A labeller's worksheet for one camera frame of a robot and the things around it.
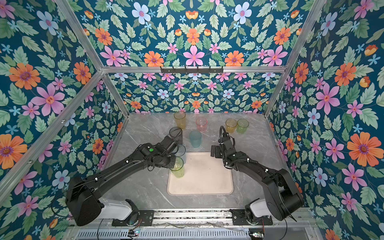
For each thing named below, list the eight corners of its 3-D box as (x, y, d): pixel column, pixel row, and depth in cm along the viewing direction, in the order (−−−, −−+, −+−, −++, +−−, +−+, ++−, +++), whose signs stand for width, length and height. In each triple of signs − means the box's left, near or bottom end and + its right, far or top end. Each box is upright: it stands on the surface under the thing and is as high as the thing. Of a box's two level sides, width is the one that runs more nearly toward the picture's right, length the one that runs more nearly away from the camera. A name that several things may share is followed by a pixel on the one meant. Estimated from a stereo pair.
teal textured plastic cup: (189, 147, 102) (188, 138, 94) (191, 139, 107) (190, 129, 99) (200, 148, 102) (199, 139, 93) (201, 140, 107) (201, 130, 98)
